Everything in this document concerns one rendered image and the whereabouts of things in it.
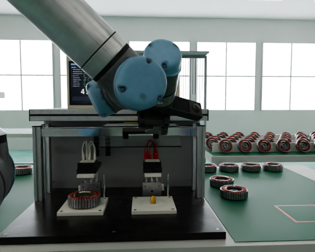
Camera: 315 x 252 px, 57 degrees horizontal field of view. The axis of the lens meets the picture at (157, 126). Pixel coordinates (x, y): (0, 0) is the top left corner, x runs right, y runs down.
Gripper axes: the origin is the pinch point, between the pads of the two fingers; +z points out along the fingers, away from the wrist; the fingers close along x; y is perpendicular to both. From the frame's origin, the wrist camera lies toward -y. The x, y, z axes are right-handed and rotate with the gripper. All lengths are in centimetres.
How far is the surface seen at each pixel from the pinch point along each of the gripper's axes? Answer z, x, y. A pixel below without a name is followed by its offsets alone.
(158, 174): 24.0, 6.2, 0.4
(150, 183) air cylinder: 35.5, 6.7, 3.1
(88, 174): 24.5, 5.9, 25.4
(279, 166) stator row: 77, -13, -71
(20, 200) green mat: 42, 11, 55
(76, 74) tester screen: 14.8, -30.8, 31.0
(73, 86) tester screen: 17.1, -26.8, 32.5
